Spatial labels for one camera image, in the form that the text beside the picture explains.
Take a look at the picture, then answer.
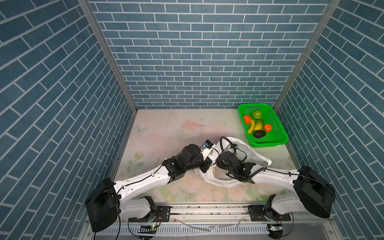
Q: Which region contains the green fruit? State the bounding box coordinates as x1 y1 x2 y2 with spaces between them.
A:
252 110 262 120

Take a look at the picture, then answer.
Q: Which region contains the white plastic bag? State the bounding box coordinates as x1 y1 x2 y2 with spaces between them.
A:
194 137 272 188

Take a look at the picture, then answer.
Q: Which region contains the orange fruit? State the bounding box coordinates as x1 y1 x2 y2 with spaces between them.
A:
243 115 252 125
263 124 273 132

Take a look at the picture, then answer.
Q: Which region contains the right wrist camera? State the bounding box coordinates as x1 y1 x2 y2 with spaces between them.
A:
231 144 238 153

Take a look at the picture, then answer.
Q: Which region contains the green plastic basket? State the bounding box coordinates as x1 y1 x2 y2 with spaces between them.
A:
238 103 289 148

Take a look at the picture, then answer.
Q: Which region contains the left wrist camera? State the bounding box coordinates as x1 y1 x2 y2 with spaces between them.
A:
202 140 214 151

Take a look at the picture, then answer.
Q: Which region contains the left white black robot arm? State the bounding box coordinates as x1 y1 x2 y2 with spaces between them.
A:
85 144 212 233

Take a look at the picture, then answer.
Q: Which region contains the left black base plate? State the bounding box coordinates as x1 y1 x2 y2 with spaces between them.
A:
129 206 171 223

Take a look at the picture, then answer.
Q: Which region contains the dark avocado fruit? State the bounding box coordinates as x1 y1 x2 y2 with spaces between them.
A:
253 130 267 139

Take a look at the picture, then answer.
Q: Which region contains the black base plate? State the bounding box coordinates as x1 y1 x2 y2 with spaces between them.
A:
129 206 171 223
248 205 291 222

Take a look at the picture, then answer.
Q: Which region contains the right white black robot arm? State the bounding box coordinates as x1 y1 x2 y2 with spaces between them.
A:
217 151 336 221

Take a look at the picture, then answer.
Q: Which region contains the yellow banana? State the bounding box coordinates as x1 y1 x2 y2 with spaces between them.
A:
248 119 256 135

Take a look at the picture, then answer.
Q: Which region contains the yellow lemon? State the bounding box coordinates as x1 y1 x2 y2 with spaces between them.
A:
254 119 264 131

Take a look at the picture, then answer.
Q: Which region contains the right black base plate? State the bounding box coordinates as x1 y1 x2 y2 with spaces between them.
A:
248 205 291 222

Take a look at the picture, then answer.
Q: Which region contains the white slotted cable duct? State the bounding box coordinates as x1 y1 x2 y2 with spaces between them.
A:
97 223 270 237

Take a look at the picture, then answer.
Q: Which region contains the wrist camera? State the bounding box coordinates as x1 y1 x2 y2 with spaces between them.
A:
231 144 238 153
202 140 214 151

